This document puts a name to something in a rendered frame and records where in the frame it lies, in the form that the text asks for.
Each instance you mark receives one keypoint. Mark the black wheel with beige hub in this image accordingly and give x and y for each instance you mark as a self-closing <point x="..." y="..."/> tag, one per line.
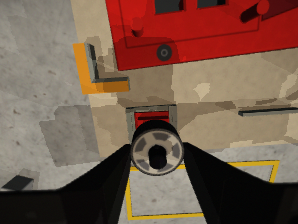
<point x="158" y="132"/>

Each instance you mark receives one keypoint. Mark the beige rectangular block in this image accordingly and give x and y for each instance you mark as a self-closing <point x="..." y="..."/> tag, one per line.
<point x="18" y="183"/>

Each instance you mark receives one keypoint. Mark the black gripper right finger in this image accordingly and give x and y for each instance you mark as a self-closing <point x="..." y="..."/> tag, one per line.
<point x="228" y="195"/>

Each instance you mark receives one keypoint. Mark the yellow rectangular outline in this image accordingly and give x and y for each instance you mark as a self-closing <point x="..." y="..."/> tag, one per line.
<point x="275" y="164"/>

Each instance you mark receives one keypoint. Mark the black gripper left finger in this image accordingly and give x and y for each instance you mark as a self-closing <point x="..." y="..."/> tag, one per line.
<point x="95" y="197"/>

